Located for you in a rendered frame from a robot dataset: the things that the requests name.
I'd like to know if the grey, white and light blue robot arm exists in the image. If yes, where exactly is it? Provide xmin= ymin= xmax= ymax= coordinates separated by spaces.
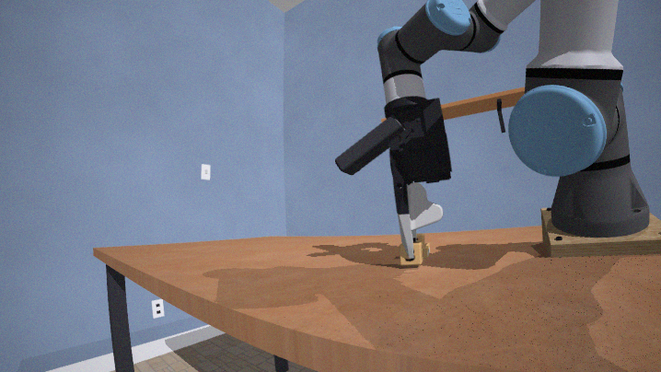
xmin=335 ymin=0 xmax=650 ymax=238

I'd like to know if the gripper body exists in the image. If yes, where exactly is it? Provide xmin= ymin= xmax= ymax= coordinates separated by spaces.
xmin=384 ymin=96 xmax=452 ymax=185

